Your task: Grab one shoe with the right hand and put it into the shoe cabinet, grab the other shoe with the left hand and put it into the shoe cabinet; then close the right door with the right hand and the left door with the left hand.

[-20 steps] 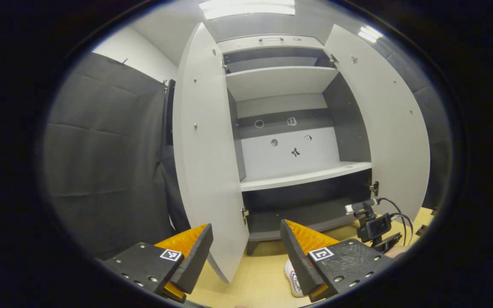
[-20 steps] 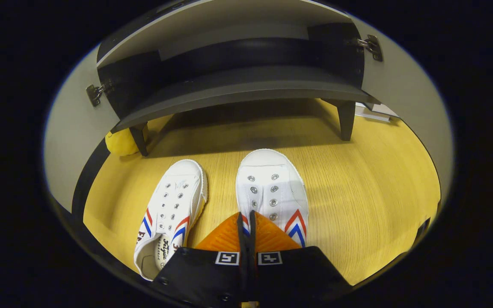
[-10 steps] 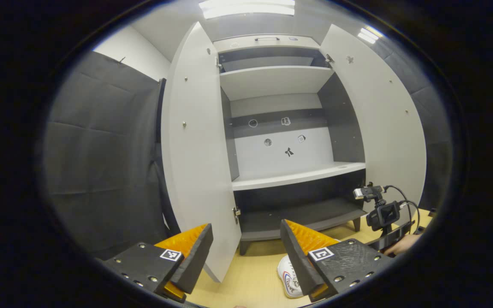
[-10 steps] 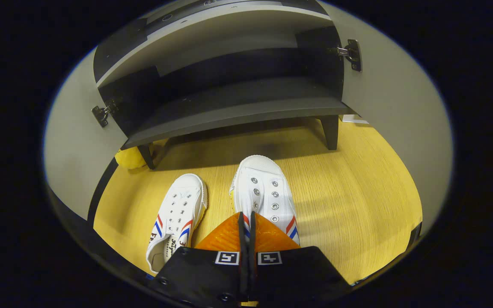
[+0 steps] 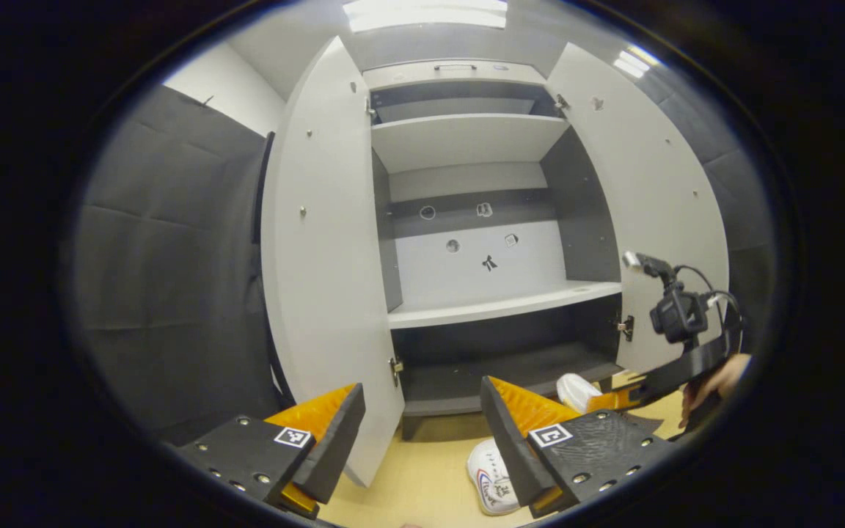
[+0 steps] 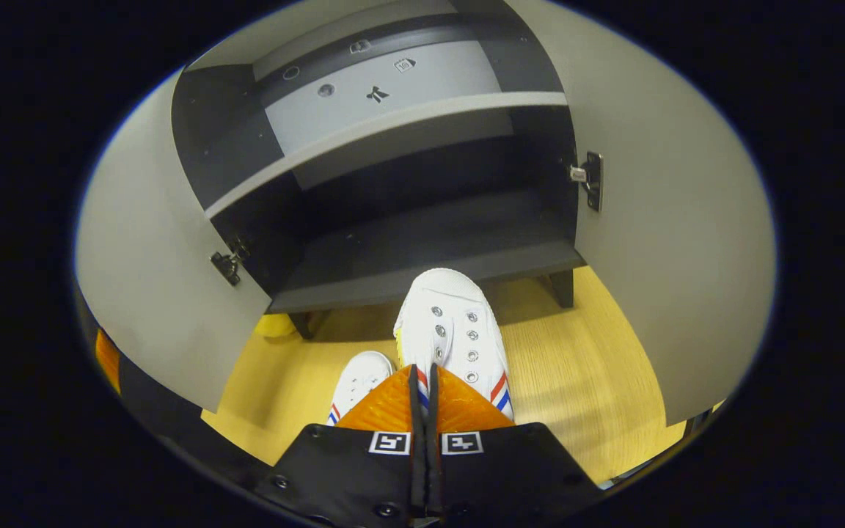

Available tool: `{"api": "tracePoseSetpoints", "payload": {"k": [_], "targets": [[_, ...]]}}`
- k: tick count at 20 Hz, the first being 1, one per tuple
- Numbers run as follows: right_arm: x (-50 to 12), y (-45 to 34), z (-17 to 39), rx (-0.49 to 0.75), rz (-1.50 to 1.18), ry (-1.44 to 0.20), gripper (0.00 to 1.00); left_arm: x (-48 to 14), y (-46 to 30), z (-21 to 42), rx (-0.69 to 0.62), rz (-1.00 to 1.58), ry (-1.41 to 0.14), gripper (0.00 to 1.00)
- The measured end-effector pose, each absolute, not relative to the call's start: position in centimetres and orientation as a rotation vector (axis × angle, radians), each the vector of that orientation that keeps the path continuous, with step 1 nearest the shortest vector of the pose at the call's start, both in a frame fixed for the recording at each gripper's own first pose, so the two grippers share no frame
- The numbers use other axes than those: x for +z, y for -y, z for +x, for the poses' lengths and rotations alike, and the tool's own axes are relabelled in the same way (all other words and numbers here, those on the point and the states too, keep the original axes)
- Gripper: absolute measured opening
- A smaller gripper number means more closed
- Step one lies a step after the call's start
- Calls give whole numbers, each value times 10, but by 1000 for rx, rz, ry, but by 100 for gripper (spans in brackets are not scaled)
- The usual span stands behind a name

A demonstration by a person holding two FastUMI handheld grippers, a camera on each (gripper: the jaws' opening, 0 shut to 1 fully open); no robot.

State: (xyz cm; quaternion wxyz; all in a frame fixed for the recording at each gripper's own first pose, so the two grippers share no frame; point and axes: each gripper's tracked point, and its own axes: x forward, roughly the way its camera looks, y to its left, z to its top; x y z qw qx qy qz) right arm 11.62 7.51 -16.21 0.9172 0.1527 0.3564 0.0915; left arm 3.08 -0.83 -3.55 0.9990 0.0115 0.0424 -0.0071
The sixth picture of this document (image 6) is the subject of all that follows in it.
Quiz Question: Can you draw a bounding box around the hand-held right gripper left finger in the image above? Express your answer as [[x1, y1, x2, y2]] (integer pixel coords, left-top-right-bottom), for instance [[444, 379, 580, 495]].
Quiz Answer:
[[250, 363, 428, 528]]

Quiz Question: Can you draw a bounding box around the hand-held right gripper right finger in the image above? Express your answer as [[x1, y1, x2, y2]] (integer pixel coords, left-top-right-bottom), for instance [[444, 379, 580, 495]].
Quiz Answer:
[[428, 363, 608, 528]]

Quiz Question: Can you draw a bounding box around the grey cabinet door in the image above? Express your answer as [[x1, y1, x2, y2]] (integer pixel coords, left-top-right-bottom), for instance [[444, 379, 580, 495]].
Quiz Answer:
[[74, 70, 273, 414], [503, 0, 777, 428]]

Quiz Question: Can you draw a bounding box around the white canvas shoe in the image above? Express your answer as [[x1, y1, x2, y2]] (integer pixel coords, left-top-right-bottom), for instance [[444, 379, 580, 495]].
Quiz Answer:
[[393, 268, 516, 424], [326, 351, 398, 428]]

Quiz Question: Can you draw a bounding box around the grey shoe cabinet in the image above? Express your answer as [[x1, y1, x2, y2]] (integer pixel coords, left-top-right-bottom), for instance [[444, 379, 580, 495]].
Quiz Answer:
[[171, 0, 588, 340]]

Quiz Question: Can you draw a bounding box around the metal door hinge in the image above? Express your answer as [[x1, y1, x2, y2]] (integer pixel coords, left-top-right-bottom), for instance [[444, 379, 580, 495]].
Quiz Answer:
[[210, 238, 252, 287], [569, 151, 604, 213]]

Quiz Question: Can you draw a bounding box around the white cabinet shelf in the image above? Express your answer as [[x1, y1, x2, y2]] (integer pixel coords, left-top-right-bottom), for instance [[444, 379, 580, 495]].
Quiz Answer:
[[204, 91, 568, 219]]

